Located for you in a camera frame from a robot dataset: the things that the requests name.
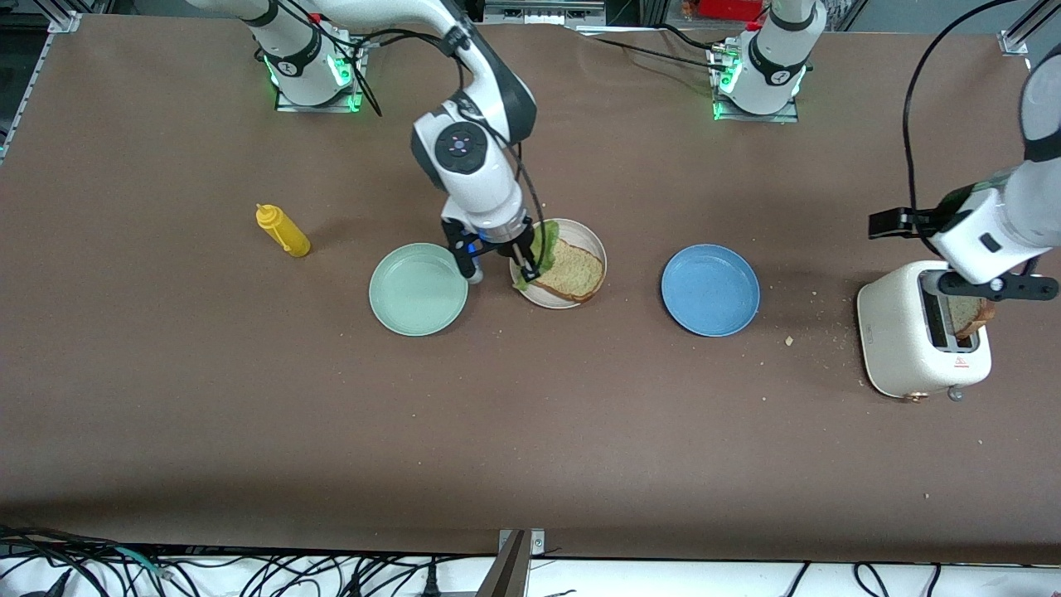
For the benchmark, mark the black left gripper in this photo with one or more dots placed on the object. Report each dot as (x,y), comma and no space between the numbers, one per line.
(951,206)

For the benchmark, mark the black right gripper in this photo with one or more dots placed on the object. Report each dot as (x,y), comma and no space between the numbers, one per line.
(503,240)

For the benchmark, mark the green lettuce leaf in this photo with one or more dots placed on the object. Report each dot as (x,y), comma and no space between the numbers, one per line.
(547,245)

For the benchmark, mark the brown bread slice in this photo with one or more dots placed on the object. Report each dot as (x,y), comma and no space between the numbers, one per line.
(970,317)
(576,274)

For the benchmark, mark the yellow squeeze sauce bottle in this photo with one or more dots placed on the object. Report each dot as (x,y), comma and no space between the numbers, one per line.
(292,239)

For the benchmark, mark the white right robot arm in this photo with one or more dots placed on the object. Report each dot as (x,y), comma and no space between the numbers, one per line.
(477,178)

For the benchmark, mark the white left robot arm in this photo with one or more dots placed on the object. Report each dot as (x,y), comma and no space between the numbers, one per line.
(775,66)

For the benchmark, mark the beige plate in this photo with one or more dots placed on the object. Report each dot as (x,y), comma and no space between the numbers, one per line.
(593,240)

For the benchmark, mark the mint green plate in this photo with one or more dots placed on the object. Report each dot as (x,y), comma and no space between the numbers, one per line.
(414,294)

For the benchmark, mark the blue plate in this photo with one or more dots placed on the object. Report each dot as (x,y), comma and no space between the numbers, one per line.
(710,290)

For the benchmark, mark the white toaster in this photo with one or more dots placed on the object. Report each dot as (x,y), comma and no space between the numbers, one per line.
(891,332)

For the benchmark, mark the aluminium corner profile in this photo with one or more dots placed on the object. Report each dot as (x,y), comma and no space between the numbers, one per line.
(1015,37)

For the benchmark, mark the red box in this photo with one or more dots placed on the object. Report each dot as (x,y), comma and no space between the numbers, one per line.
(729,8)

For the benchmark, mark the grey metal bar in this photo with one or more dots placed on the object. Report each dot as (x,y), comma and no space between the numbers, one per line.
(506,572)

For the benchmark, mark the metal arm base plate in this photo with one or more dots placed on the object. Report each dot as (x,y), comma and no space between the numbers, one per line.
(779,118)
(359,75)

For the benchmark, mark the aluminium frame beam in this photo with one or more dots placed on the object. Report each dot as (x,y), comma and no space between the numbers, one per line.
(543,10)

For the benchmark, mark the metal table bracket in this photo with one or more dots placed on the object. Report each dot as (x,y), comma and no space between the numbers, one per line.
(537,543)

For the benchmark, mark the aluminium frame rail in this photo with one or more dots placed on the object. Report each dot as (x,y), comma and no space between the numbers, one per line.
(65,22)

